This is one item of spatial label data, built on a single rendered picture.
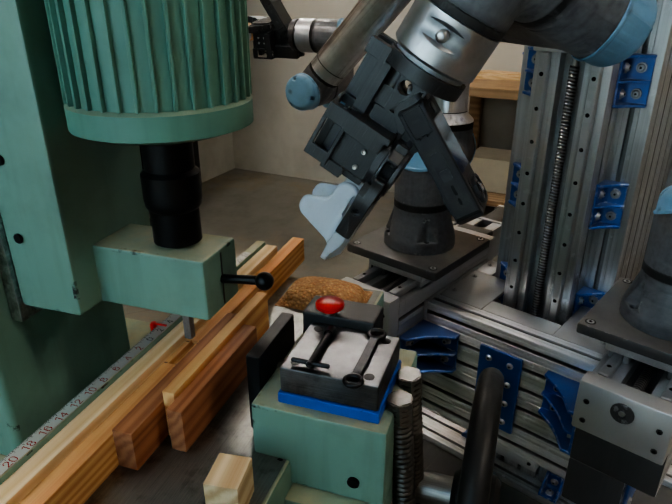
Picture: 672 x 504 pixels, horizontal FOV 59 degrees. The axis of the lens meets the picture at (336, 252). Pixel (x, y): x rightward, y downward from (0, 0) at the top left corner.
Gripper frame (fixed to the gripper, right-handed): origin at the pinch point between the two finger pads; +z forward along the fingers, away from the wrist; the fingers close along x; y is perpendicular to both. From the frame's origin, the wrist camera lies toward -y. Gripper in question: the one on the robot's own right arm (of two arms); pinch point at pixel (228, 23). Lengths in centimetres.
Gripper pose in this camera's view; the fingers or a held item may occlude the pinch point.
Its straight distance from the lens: 156.2
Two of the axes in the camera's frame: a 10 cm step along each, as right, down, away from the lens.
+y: 0.6, 8.5, 5.2
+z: -8.9, -1.9, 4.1
